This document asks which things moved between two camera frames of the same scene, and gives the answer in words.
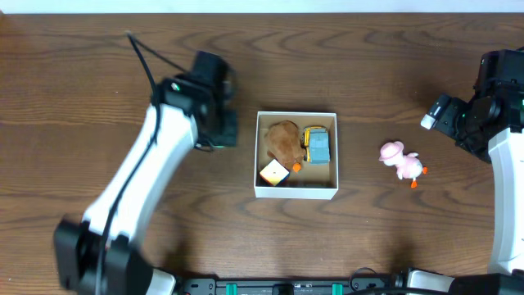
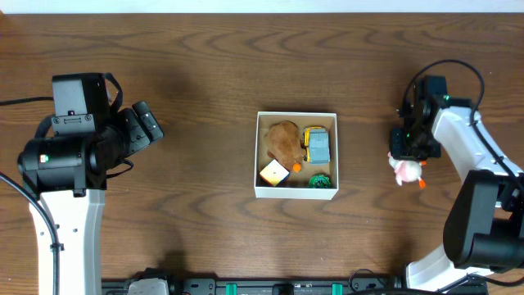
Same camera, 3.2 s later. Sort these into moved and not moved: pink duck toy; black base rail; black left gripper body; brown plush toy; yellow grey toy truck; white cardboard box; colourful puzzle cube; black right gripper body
Moved: pink duck toy; black left gripper body; black right gripper body
Not moved: colourful puzzle cube; black base rail; yellow grey toy truck; white cardboard box; brown plush toy
